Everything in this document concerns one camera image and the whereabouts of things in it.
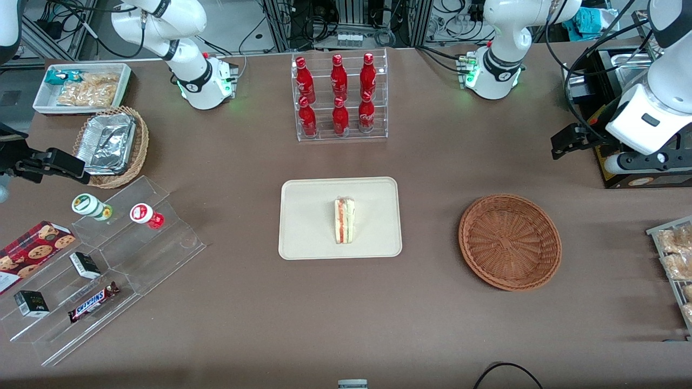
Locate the triangle sandwich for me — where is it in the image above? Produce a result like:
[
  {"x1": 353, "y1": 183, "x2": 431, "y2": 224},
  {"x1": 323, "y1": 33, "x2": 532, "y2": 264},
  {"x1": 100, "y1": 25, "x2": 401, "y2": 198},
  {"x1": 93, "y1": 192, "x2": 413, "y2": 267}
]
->
[{"x1": 333, "y1": 197, "x2": 356, "y2": 245}]

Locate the small tan wicker basket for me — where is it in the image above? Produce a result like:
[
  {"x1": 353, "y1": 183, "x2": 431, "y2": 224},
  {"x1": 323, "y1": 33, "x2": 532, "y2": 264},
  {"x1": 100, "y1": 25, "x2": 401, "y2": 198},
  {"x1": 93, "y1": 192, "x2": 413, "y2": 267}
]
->
[{"x1": 72, "y1": 106, "x2": 150, "y2": 189}]

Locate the round brown wicker basket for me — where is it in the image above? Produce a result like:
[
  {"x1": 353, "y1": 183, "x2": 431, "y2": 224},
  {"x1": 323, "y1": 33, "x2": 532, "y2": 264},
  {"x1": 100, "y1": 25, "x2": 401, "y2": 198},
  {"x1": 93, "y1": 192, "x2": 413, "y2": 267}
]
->
[{"x1": 458, "y1": 194, "x2": 562, "y2": 292}]

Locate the tray of wrapped pastries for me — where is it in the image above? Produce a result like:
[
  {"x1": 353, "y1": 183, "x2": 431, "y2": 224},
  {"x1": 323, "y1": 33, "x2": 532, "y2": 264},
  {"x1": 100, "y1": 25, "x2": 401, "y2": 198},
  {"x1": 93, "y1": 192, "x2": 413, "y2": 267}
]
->
[{"x1": 646, "y1": 216, "x2": 692, "y2": 342}]

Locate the beige rectangular serving tray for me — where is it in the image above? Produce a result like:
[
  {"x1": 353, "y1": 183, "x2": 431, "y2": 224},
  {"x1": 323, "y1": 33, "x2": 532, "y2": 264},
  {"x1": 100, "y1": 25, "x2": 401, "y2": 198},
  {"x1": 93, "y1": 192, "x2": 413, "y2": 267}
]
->
[{"x1": 278, "y1": 177, "x2": 403, "y2": 261}]

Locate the green lid jar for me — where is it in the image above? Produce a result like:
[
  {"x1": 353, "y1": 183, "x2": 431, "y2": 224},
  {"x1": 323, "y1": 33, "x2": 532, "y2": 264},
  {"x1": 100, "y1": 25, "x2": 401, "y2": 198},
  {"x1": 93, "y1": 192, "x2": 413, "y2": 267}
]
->
[{"x1": 71, "y1": 193, "x2": 114, "y2": 223}]

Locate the aluminium foil container stack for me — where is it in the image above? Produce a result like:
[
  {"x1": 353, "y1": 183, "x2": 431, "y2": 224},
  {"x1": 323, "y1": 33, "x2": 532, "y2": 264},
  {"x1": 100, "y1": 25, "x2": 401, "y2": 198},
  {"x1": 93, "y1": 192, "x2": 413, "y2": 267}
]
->
[{"x1": 76, "y1": 112, "x2": 137, "y2": 176}]

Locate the white plastic snack bin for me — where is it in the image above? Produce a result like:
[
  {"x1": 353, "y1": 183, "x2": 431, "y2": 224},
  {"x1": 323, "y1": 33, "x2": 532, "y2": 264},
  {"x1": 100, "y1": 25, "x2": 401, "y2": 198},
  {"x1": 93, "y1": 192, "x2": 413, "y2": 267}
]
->
[{"x1": 32, "y1": 63, "x2": 133, "y2": 117}]

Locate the black yellow food warmer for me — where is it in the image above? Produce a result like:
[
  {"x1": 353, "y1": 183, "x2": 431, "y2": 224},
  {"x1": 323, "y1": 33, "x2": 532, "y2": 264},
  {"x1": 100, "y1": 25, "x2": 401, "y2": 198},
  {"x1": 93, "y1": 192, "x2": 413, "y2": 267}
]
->
[{"x1": 562, "y1": 8, "x2": 692, "y2": 189}]

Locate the clear bag of crackers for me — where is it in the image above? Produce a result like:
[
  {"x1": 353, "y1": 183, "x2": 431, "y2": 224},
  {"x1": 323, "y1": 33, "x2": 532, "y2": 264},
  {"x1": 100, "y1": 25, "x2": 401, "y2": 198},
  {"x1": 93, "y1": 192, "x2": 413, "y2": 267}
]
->
[{"x1": 56, "y1": 72, "x2": 121, "y2": 108}]

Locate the red lid jar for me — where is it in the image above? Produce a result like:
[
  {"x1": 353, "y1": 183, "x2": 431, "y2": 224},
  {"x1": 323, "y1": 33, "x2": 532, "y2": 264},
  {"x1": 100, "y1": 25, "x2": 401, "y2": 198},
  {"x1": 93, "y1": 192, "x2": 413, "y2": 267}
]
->
[{"x1": 130, "y1": 203, "x2": 165, "y2": 230}]

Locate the teal snack packet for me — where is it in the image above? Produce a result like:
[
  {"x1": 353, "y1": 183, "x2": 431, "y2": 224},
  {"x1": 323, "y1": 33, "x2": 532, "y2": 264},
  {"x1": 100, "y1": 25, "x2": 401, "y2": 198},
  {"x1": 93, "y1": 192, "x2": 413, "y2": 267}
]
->
[{"x1": 45, "y1": 69, "x2": 83, "y2": 87}]

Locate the red plaid cookie box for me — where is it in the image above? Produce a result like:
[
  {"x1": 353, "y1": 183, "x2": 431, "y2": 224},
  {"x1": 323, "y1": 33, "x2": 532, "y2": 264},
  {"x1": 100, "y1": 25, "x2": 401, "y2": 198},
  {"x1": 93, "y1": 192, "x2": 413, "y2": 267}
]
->
[{"x1": 0, "y1": 220, "x2": 76, "y2": 296}]

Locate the steel warmer pan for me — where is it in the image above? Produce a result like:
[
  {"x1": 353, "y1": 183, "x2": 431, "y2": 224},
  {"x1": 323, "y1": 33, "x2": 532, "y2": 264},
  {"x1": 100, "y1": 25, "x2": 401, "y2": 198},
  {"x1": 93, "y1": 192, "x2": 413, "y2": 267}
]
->
[{"x1": 611, "y1": 52, "x2": 652, "y2": 90}]

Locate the small black box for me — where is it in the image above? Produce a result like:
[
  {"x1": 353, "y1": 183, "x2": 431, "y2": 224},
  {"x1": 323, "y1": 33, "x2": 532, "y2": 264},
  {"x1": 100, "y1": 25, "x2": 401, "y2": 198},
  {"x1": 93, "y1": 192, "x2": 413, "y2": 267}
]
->
[
  {"x1": 14, "y1": 290, "x2": 50, "y2": 318},
  {"x1": 69, "y1": 252, "x2": 102, "y2": 280}
]

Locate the teal cloth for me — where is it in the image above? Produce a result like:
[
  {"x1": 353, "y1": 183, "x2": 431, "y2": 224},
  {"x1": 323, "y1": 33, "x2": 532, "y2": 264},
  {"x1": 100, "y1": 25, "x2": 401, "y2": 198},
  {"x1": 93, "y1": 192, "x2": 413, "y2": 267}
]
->
[{"x1": 562, "y1": 6, "x2": 617, "y2": 39}]

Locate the clear acrylic stepped stand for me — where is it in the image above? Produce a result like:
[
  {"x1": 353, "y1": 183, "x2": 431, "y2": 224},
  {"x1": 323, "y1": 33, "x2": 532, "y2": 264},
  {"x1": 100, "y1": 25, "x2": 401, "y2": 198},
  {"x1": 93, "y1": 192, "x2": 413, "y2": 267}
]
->
[{"x1": 0, "y1": 175, "x2": 207, "y2": 368}]

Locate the Snickers chocolate bar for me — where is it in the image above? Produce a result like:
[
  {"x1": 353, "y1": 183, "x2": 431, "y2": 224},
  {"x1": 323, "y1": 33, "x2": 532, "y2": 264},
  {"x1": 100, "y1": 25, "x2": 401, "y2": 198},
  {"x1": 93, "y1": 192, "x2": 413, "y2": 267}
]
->
[{"x1": 68, "y1": 281, "x2": 121, "y2": 324}]

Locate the red cola bottle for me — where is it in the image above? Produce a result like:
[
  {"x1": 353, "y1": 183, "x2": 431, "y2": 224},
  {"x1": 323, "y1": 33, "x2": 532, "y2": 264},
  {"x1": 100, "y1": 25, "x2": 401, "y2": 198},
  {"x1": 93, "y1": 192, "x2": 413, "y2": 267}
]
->
[
  {"x1": 331, "y1": 54, "x2": 348, "y2": 100},
  {"x1": 358, "y1": 91, "x2": 375, "y2": 133},
  {"x1": 295, "y1": 57, "x2": 316, "y2": 103},
  {"x1": 332, "y1": 96, "x2": 350, "y2": 136},
  {"x1": 298, "y1": 96, "x2": 318, "y2": 137},
  {"x1": 360, "y1": 53, "x2": 376, "y2": 100}
]

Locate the clear acrylic bottle rack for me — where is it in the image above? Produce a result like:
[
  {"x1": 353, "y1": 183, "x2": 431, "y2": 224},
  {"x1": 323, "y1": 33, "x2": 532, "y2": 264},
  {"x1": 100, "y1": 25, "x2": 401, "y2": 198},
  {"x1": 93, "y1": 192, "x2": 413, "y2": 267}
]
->
[{"x1": 292, "y1": 49, "x2": 388, "y2": 142}]

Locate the aluminium frame rack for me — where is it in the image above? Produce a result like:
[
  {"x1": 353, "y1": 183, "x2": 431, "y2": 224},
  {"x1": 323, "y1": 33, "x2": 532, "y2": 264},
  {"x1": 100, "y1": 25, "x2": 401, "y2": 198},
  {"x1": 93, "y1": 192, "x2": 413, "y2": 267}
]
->
[{"x1": 262, "y1": 0, "x2": 434, "y2": 52}]

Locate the black cable loop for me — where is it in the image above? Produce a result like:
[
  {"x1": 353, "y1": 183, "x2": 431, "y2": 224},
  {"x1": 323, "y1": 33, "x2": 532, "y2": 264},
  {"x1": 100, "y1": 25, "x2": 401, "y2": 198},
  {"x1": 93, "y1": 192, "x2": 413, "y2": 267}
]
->
[{"x1": 473, "y1": 361, "x2": 544, "y2": 389}]

